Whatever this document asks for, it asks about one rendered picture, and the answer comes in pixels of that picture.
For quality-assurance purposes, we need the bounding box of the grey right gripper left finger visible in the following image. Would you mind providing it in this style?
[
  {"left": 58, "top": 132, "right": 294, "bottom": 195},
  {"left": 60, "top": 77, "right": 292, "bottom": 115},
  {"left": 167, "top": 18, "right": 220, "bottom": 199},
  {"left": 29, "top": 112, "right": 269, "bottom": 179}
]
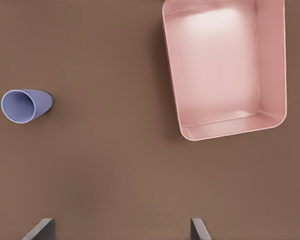
[{"left": 21, "top": 217, "right": 57, "bottom": 240}]

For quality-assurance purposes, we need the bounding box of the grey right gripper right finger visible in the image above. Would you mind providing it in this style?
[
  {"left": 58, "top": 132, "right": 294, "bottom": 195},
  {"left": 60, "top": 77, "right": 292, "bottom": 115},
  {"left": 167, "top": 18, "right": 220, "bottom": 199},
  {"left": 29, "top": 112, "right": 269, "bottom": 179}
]
[{"left": 190, "top": 217, "right": 212, "bottom": 240}]

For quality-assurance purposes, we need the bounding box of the lavender blue cup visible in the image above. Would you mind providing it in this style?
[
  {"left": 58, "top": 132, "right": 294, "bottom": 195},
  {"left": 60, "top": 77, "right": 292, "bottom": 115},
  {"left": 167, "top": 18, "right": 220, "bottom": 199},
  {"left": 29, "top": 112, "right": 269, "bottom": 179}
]
[{"left": 0, "top": 88, "right": 54, "bottom": 124}]

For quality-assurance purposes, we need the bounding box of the pink rectangular box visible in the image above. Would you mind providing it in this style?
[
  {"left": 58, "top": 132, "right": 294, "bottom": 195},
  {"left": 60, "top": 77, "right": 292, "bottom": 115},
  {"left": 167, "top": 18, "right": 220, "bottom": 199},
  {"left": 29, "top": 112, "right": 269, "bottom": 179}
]
[{"left": 161, "top": 0, "right": 290, "bottom": 142}]

